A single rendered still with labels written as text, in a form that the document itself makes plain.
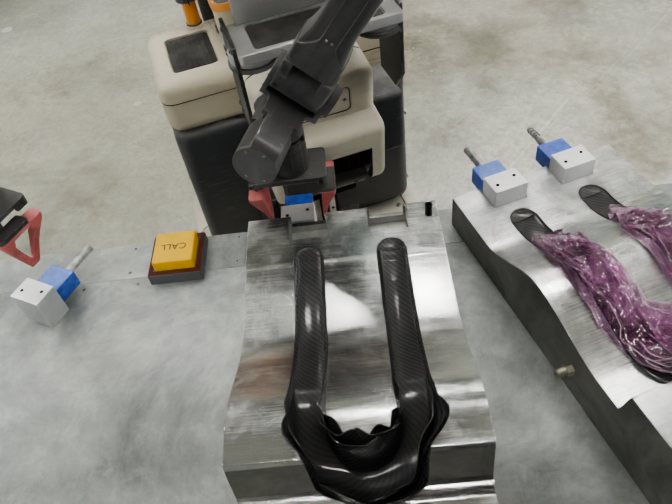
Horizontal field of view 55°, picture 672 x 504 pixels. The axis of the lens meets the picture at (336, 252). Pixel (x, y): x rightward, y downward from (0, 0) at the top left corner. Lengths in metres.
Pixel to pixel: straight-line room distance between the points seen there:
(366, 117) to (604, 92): 1.63
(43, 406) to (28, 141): 2.12
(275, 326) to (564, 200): 0.44
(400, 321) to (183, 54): 0.89
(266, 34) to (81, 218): 1.59
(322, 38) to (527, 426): 0.49
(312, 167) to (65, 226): 1.66
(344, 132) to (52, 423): 0.66
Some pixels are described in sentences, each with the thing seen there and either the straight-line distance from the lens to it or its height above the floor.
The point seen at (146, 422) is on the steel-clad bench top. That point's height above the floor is 0.80.
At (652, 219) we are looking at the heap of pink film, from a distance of 0.87.
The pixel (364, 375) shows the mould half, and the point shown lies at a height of 0.92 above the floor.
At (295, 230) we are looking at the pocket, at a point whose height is 0.87.
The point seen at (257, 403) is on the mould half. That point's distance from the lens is 0.67.
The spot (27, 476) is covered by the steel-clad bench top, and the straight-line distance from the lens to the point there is 0.89.
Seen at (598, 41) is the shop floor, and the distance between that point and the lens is 3.00.
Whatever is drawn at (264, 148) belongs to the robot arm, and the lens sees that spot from 0.75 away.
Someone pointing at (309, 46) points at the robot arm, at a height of 1.14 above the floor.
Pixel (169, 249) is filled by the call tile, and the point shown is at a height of 0.84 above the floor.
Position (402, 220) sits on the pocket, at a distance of 0.90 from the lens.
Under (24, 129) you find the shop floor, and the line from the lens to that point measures 3.05.
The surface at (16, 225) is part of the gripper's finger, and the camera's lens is 0.87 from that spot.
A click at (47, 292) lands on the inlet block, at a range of 0.98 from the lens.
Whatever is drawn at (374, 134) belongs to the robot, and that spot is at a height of 0.78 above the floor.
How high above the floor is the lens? 1.51
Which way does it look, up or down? 48 degrees down
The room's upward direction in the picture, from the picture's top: 10 degrees counter-clockwise
